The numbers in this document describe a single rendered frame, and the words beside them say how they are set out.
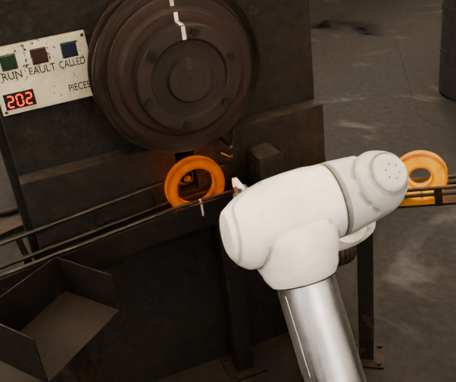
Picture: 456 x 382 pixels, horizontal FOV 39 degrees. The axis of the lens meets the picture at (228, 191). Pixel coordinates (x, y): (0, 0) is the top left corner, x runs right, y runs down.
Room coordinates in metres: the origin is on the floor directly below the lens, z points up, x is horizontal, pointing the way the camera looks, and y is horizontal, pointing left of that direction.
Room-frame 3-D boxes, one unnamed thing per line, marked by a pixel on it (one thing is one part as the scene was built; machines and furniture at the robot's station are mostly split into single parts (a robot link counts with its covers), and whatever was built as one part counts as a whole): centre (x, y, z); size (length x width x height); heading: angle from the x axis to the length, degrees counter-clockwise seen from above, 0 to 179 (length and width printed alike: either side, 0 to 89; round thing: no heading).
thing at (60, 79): (1.70, 0.45, 1.15); 0.26 x 0.02 x 0.18; 108
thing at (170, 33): (1.62, 0.06, 1.11); 0.28 x 0.06 x 0.28; 108
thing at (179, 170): (1.71, 0.10, 0.75); 0.18 x 0.03 x 0.18; 109
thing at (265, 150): (1.80, -0.12, 0.68); 0.11 x 0.08 x 0.24; 18
